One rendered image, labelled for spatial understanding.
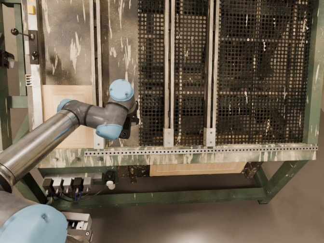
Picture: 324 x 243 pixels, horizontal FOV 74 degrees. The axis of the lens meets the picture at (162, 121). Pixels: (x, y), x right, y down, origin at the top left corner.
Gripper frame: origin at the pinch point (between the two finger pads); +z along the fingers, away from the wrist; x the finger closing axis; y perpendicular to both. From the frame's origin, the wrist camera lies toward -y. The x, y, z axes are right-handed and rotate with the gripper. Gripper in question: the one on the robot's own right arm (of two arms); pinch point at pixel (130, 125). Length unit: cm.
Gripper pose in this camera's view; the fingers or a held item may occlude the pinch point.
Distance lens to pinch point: 102.2
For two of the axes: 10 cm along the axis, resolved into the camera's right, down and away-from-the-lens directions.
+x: -10.0, -0.9, -0.1
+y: 0.9, -9.5, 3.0
